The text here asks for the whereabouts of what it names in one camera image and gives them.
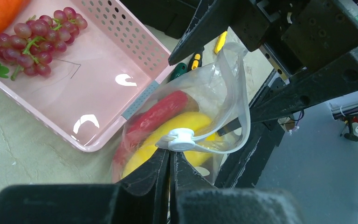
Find clear zip top bag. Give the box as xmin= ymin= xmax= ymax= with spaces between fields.
xmin=111 ymin=42 xmax=251 ymax=183

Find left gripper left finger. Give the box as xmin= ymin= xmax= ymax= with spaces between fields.
xmin=0 ymin=149 xmax=170 ymax=224

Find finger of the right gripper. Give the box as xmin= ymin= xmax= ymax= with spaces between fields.
xmin=168 ymin=0 xmax=237 ymax=65

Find purple grapes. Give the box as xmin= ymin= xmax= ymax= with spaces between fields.
xmin=0 ymin=7 xmax=88 ymax=81

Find green handled screwdriver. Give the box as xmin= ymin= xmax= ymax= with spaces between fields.
xmin=168 ymin=63 xmax=187 ymax=82

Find pink plastic basket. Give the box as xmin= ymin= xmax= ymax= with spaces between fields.
xmin=0 ymin=0 xmax=172 ymax=152

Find black yellow screwdriver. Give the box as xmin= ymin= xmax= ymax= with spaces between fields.
xmin=187 ymin=47 xmax=205 ymax=72

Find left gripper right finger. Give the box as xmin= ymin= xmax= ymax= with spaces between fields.
xmin=170 ymin=152 xmax=305 ymax=224

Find yellow banana bunch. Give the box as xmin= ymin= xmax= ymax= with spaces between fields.
xmin=120 ymin=112 xmax=227 ymax=179

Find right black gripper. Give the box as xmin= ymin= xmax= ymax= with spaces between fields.
xmin=230 ymin=0 xmax=358 ymax=127

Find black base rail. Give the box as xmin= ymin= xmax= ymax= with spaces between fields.
xmin=214 ymin=69 xmax=291 ymax=190

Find red chili pepper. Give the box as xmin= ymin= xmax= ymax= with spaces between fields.
xmin=113 ymin=91 xmax=199 ymax=165

